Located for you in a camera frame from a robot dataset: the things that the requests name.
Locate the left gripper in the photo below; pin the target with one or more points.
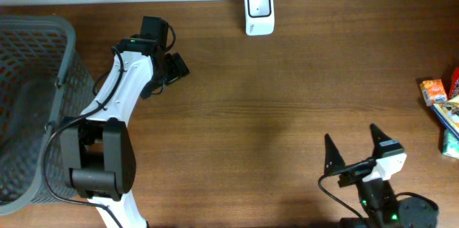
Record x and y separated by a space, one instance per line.
178 69

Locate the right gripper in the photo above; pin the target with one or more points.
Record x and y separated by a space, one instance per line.
355 175

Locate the green tissue pack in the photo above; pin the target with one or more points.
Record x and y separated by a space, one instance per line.
450 144

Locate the orange Kleenex tissue pack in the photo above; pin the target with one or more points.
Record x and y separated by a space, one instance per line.
433 92

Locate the yellow wet wipes pack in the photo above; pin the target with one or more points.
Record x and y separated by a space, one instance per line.
447 112

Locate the red snack bag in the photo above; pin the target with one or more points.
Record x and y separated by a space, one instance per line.
454 86

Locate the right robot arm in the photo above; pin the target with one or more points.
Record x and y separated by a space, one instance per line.
384 207

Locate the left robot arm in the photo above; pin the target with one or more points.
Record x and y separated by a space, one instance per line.
97 154

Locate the grey plastic mesh basket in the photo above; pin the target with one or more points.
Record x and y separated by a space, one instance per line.
43 80

